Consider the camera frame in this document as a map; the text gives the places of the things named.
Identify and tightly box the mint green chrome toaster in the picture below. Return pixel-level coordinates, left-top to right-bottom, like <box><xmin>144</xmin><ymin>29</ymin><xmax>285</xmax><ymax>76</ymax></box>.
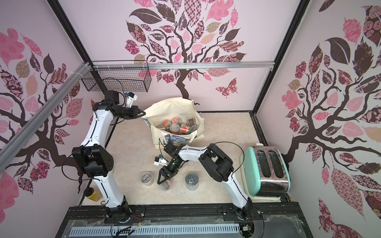
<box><xmin>240</xmin><ymin>144</ymin><xmax>291</xmax><ymax>203</ymax></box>

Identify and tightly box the aluminium rail back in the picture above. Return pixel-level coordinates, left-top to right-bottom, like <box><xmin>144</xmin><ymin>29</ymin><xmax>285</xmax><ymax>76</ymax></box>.
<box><xmin>93</xmin><ymin>61</ymin><xmax>275</xmax><ymax>70</ymax></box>

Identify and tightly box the yellow jar near base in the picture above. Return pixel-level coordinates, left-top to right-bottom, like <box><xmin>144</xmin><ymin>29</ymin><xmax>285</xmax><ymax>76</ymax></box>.
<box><xmin>83</xmin><ymin>187</ymin><xmax>103</xmax><ymax>202</ymax></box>

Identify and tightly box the aluminium rail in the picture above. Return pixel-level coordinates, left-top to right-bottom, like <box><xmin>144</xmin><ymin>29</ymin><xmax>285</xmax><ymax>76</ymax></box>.
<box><xmin>93</xmin><ymin>61</ymin><xmax>275</xmax><ymax>70</ymax></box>
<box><xmin>1</xmin><ymin>62</ymin><xmax>90</xmax><ymax>172</ymax></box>

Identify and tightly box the clear lid seed jar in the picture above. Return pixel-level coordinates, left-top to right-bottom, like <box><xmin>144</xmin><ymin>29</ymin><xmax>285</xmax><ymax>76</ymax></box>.
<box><xmin>169</xmin><ymin>123</ymin><xmax>181</xmax><ymax>134</ymax></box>

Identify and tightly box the red label seed jar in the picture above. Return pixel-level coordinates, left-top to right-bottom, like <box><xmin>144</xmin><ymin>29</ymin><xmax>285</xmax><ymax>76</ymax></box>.
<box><xmin>180</xmin><ymin>124</ymin><xmax>191</xmax><ymax>135</ymax></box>

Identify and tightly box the black wire wall basket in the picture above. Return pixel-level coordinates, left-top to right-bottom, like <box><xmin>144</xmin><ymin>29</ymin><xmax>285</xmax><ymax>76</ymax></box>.
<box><xmin>81</xmin><ymin>59</ymin><xmax>152</xmax><ymax>92</ymax></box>

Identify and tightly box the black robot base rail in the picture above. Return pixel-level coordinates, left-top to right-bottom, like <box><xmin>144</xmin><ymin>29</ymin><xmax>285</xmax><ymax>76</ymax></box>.
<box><xmin>57</xmin><ymin>202</ymin><xmax>312</xmax><ymax>238</ymax></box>

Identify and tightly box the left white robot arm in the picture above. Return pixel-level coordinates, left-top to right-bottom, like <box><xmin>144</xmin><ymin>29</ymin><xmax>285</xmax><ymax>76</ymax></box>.
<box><xmin>71</xmin><ymin>90</ymin><xmax>145</xmax><ymax>217</ymax></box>

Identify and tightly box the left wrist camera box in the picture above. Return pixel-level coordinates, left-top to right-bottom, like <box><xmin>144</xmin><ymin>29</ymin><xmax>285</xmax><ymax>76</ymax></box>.
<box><xmin>125</xmin><ymin>92</ymin><xmax>138</xmax><ymax>108</ymax></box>

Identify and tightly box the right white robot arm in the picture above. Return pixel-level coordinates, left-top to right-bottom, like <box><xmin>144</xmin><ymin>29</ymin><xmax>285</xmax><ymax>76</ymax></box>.
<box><xmin>154</xmin><ymin>142</ymin><xmax>253</xmax><ymax>220</ymax></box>

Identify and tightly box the white slotted cable duct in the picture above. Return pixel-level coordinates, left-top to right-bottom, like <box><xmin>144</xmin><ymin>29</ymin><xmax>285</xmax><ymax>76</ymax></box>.
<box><xmin>64</xmin><ymin>224</ymin><xmax>240</xmax><ymax>238</ymax></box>

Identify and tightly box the cream canvas tote bag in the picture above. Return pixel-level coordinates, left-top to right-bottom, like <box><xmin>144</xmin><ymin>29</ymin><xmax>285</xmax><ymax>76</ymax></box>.
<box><xmin>142</xmin><ymin>98</ymin><xmax>205</xmax><ymax>150</ymax></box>

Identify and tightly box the aluminium rail left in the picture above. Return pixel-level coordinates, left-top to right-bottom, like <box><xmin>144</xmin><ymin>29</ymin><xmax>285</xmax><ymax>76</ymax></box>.
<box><xmin>1</xmin><ymin>62</ymin><xmax>90</xmax><ymax>172</ymax></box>

